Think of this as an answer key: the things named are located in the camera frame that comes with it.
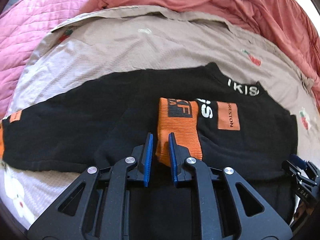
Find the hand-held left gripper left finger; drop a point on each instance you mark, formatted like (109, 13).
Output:
(147, 160)

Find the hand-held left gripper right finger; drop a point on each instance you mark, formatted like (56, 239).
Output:
(172, 160)

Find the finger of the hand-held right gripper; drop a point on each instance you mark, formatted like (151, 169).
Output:
(296, 159)

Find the black sweater with orange cuffs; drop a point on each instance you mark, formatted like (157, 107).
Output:
(75, 130)

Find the beige strawberry print blanket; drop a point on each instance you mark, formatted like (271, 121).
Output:
(150, 50)

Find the pink quilted blanket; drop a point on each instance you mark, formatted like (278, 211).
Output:
(37, 30)

